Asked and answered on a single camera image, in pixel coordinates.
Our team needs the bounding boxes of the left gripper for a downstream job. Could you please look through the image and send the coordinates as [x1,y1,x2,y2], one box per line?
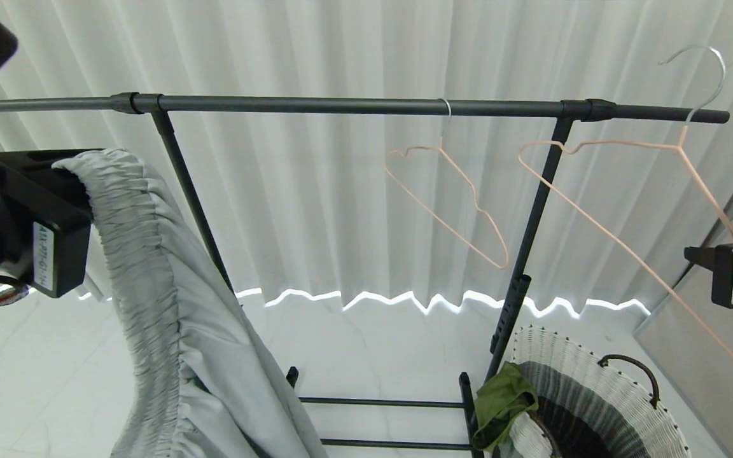
[0,137,103,298]

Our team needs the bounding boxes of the pink clothes hanger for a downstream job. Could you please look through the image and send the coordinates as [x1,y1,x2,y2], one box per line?
[384,99,510,270]
[518,45,733,396]

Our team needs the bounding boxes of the pale grey shorts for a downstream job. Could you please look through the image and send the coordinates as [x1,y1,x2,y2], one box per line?
[52,148,329,458]

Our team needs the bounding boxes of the white laundry basket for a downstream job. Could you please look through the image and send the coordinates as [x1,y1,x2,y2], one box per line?
[506,324,692,458]

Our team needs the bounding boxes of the black clothes rack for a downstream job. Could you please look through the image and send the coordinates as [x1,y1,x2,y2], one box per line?
[0,92,730,458]

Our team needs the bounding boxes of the green garment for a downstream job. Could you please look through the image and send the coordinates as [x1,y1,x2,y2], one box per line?
[471,361,539,452]

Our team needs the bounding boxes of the white curtain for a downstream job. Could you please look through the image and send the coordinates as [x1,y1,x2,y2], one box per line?
[0,0,733,319]

